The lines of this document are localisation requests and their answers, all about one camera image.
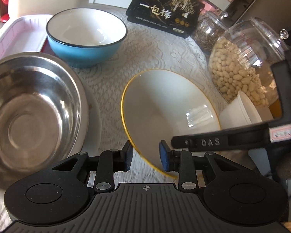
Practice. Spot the white plastic tray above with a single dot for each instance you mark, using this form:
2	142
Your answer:
23	34

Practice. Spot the white gold-rimmed bowl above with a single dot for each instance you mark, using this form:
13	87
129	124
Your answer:
157	105

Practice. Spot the stainless steel bowl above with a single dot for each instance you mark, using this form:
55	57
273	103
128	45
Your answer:
44	114

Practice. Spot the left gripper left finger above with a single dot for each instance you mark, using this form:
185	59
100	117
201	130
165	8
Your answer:
110	162

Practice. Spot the blue enamel bowl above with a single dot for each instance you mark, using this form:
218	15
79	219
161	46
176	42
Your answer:
84	37

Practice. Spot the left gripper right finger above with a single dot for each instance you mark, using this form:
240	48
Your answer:
181	162

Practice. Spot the glass jar of peanuts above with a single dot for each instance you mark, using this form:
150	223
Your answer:
240	61

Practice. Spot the small white cup bowl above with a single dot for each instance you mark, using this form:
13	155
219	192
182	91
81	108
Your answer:
240	112

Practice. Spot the glass jar of seeds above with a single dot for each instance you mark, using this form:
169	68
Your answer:
209	28

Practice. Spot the black plum snack bag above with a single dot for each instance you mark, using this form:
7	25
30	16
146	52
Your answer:
177	17

